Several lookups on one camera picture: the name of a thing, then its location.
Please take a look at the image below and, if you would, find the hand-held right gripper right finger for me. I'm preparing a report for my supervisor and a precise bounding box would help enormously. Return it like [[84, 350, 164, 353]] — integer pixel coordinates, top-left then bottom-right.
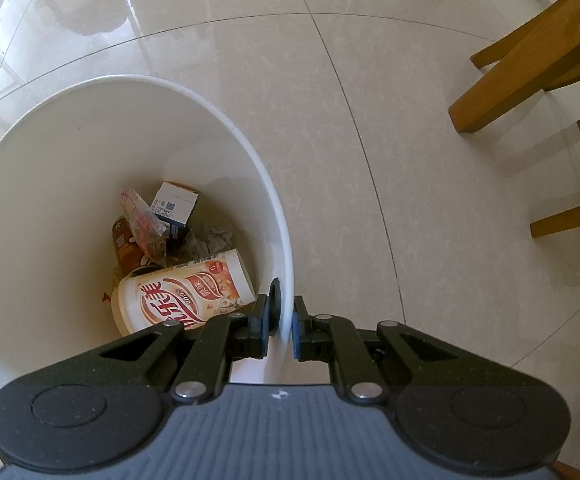
[[292, 295, 491, 406]]

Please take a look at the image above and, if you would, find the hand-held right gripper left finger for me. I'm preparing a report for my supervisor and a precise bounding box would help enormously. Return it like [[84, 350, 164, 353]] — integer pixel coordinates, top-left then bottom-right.
[[70, 294, 271, 403]]

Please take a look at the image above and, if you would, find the printed milk tea cup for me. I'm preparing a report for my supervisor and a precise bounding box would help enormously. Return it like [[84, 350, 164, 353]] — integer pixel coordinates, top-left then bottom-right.
[[111, 248, 257, 337]]

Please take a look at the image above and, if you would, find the white tissue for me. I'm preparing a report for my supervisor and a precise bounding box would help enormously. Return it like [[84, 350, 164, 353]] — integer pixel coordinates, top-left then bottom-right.
[[190, 225, 238, 261]]

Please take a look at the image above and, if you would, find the blue white carton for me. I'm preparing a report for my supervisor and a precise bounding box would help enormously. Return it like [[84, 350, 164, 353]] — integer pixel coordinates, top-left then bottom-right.
[[149, 181, 199, 241]]

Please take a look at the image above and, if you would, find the clear snack wrapper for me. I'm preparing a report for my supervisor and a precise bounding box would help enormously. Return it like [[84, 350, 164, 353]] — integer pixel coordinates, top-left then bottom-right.
[[121, 189, 168, 256]]

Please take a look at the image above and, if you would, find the red drink can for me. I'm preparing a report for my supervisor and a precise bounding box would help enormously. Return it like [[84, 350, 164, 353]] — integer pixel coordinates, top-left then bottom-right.
[[111, 215, 145, 276]]

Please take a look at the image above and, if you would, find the white plastic bucket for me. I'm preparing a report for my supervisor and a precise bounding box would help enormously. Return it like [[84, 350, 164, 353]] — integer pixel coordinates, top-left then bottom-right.
[[0, 76, 295, 395]]

